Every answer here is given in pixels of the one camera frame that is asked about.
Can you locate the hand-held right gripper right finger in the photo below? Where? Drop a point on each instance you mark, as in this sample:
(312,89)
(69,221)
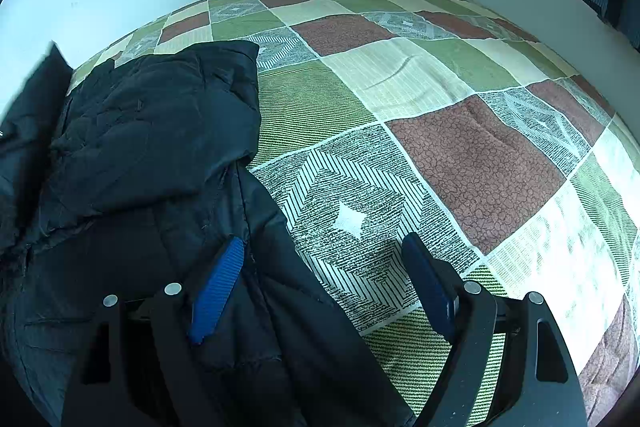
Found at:
(431,279)

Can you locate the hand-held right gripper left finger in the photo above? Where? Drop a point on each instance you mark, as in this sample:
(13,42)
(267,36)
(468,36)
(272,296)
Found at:
(218,291)

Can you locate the black puffer jacket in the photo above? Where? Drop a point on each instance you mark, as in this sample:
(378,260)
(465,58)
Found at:
(150,167)

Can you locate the patchwork bed blanket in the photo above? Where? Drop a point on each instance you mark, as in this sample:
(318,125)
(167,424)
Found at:
(425,147)

